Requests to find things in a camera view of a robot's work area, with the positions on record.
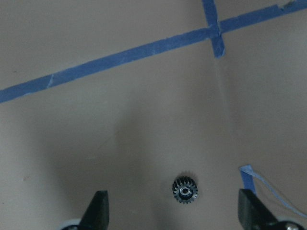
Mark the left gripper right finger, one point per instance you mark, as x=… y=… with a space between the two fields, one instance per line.
x=253 y=215

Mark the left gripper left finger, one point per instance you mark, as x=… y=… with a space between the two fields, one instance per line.
x=96 y=217

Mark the small black bearing gear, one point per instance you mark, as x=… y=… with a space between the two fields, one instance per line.
x=184 y=188

